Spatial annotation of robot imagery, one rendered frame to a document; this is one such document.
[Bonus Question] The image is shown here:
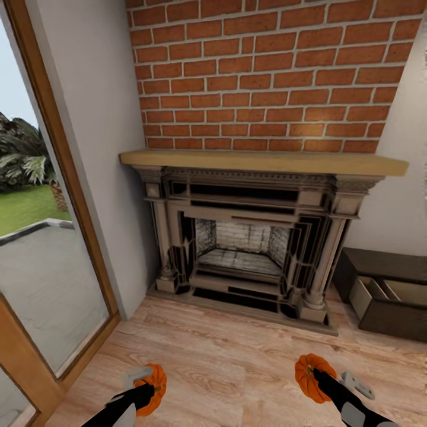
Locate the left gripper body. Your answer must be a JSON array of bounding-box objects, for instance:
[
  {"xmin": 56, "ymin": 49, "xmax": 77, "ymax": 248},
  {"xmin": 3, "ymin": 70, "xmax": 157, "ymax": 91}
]
[{"xmin": 127, "ymin": 384, "xmax": 150, "ymax": 410}]

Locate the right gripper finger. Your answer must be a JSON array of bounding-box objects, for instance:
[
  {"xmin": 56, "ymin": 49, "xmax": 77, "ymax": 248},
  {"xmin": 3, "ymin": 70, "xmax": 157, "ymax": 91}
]
[{"xmin": 314, "ymin": 368, "xmax": 324, "ymax": 381}]

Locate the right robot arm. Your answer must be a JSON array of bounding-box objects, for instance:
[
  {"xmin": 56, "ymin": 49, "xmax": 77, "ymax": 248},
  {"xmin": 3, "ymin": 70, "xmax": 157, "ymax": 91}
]
[{"xmin": 314, "ymin": 368, "xmax": 402, "ymax": 427}]

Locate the pumpkin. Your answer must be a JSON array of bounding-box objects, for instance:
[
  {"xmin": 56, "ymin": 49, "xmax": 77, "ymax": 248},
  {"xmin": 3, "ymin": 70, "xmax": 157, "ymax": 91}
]
[
  {"xmin": 134, "ymin": 364, "xmax": 167, "ymax": 416},
  {"xmin": 295, "ymin": 353, "xmax": 337, "ymax": 404}
]

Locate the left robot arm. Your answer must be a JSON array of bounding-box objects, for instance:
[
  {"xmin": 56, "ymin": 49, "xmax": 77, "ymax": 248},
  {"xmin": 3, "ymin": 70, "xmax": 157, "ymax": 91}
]
[{"xmin": 82, "ymin": 365, "xmax": 154, "ymax": 427}]

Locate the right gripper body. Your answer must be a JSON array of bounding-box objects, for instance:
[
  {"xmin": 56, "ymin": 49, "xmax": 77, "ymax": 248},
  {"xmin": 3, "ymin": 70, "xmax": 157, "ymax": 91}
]
[{"xmin": 318, "ymin": 372, "xmax": 354, "ymax": 408}]

